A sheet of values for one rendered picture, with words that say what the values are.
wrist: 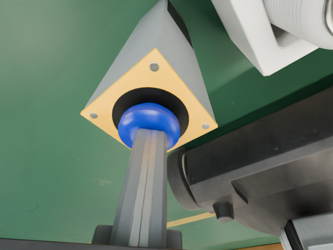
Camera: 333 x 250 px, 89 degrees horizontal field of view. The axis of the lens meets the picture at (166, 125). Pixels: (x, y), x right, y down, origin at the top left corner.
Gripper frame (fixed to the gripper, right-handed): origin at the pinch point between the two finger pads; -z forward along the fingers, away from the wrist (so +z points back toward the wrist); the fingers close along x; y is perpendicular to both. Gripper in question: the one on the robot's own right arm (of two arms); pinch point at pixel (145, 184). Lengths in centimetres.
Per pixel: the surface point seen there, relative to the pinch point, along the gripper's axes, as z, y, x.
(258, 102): -36.4, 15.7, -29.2
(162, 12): -16.1, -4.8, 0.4
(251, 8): -18.3, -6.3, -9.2
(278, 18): -16.6, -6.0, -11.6
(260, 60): -18.3, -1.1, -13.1
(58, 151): -36, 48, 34
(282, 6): -15.4, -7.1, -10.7
